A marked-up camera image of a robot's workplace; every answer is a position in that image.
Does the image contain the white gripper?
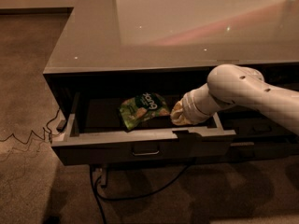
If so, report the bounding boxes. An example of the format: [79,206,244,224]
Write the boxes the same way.
[170,89,219,126]

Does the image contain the grey drawer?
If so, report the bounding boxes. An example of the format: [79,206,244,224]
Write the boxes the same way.
[227,119,299,161]
[51,93,235,165]

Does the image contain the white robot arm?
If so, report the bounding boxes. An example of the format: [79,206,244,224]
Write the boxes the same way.
[170,64,299,134]

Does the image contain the grey drawer cabinet counter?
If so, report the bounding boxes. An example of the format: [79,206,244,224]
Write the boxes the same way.
[44,0,299,163]

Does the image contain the green snack bag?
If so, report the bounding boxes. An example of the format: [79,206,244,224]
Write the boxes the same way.
[119,92,170,131]

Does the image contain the black power adapter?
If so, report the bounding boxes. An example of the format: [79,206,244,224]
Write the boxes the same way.
[56,119,66,133]

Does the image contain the thick black floor cable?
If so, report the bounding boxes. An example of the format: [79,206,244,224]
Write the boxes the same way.
[89,161,194,224]

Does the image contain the thin zigzag floor cable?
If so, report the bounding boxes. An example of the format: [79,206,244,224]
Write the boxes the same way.
[0,109,68,145]

